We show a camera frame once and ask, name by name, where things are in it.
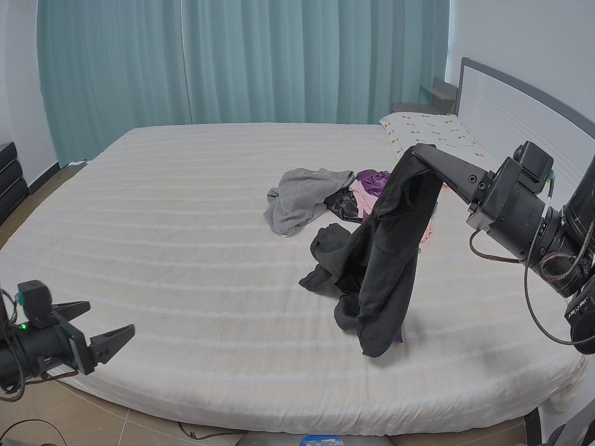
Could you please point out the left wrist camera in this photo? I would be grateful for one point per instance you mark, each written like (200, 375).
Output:
(35, 302)

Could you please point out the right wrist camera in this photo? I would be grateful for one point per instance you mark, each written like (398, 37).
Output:
(534, 163)

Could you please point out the grey garment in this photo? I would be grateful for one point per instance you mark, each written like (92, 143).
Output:
(302, 193)

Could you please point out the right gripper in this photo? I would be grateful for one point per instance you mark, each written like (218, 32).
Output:
(506, 212)

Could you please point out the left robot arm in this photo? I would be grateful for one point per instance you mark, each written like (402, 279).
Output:
(7, 360)

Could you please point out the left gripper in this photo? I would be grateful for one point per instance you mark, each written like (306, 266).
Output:
(51, 344)

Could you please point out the grey bedside table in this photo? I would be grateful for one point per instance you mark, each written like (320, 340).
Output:
(437, 95)

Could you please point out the pile of clothes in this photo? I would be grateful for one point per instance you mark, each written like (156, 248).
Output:
(372, 181)

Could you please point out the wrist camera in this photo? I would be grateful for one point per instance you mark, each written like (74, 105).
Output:
(35, 302)
(534, 163)

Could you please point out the bed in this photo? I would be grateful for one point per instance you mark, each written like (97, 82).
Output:
(186, 230)

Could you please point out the black garment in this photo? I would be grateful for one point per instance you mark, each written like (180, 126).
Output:
(390, 249)

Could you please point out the blue-green curtain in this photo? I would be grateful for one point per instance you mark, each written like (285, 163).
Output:
(111, 63)
(316, 44)

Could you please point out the black chest of drawers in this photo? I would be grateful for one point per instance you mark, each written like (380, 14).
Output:
(11, 179)

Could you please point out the white printed pillow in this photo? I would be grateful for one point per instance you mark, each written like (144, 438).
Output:
(432, 130)

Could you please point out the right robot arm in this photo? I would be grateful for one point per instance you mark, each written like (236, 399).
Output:
(581, 230)

